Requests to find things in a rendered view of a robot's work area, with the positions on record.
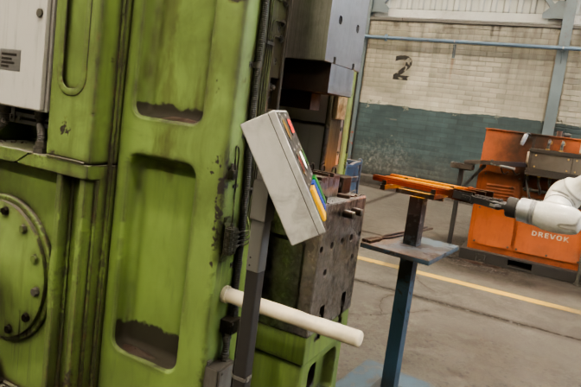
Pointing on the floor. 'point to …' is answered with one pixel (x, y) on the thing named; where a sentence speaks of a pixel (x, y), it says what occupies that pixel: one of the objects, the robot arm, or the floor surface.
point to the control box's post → (252, 298)
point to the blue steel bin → (354, 174)
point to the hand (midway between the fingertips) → (462, 195)
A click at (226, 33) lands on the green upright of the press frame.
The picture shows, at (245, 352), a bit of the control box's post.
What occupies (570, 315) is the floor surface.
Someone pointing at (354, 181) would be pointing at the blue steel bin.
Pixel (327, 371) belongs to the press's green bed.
